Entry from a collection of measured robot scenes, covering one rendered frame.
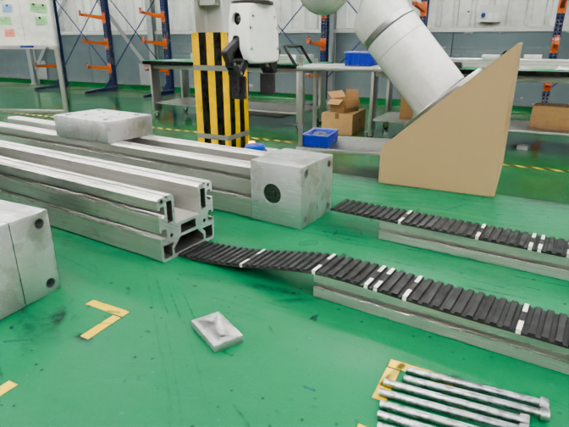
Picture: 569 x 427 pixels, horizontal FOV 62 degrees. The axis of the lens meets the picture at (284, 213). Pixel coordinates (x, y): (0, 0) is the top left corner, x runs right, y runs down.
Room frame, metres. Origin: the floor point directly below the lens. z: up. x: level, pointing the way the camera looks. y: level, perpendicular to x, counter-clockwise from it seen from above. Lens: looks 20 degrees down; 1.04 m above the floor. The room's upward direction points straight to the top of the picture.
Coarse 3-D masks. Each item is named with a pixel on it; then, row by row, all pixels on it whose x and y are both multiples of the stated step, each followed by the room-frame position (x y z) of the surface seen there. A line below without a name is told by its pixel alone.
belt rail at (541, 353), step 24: (336, 288) 0.44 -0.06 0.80; (360, 288) 0.43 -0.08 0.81; (384, 312) 0.41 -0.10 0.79; (408, 312) 0.41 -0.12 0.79; (432, 312) 0.39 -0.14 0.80; (456, 336) 0.38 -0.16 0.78; (480, 336) 0.37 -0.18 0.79; (504, 336) 0.36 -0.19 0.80; (528, 360) 0.34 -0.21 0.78; (552, 360) 0.33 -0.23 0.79
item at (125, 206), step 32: (0, 160) 0.74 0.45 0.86; (32, 160) 0.80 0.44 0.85; (64, 160) 0.75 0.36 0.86; (96, 160) 0.74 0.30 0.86; (0, 192) 0.73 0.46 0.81; (32, 192) 0.68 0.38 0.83; (64, 192) 0.64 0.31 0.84; (96, 192) 0.60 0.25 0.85; (128, 192) 0.57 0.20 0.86; (160, 192) 0.57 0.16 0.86; (192, 192) 0.61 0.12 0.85; (64, 224) 0.65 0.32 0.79; (96, 224) 0.61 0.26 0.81; (128, 224) 0.57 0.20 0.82; (160, 224) 0.54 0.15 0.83; (192, 224) 0.60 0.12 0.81; (160, 256) 0.54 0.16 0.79
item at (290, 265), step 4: (304, 252) 0.51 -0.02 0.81; (308, 252) 0.51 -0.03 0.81; (312, 252) 0.51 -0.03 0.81; (296, 256) 0.50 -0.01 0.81; (300, 256) 0.50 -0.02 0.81; (304, 256) 0.50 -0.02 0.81; (308, 256) 0.50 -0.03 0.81; (292, 260) 0.49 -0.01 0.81; (296, 260) 0.49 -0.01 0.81; (300, 260) 0.49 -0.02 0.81; (304, 260) 0.49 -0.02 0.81; (284, 264) 0.48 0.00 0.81; (288, 264) 0.48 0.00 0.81; (292, 264) 0.48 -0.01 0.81; (296, 264) 0.48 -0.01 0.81; (280, 268) 0.47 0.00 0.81; (284, 268) 0.47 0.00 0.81; (288, 268) 0.47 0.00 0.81; (292, 268) 0.47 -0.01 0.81
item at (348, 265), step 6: (348, 258) 0.48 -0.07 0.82; (342, 264) 0.46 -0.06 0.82; (348, 264) 0.47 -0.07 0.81; (354, 264) 0.46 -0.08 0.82; (336, 270) 0.45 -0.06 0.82; (342, 270) 0.45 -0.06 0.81; (348, 270) 0.45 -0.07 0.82; (330, 276) 0.44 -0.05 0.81; (336, 276) 0.44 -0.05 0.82; (342, 276) 0.44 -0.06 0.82
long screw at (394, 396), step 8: (384, 392) 0.30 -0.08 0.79; (392, 392) 0.30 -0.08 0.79; (400, 400) 0.29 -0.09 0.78; (408, 400) 0.29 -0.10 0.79; (416, 400) 0.29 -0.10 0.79; (424, 400) 0.29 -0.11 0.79; (432, 408) 0.28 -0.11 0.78; (440, 408) 0.28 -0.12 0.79; (448, 408) 0.28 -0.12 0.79; (456, 408) 0.28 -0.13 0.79; (456, 416) 0.28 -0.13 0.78; (464, 416) 0.28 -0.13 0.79; (472, 416) 0.27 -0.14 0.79; (480, 416) 0.27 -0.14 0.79; (488, 424) 0.27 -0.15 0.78; (496, 424) 0.27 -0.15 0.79; (504, 424) 0.27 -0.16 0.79; (512, 424) 0.26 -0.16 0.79; (520, 424) 0.26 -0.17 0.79
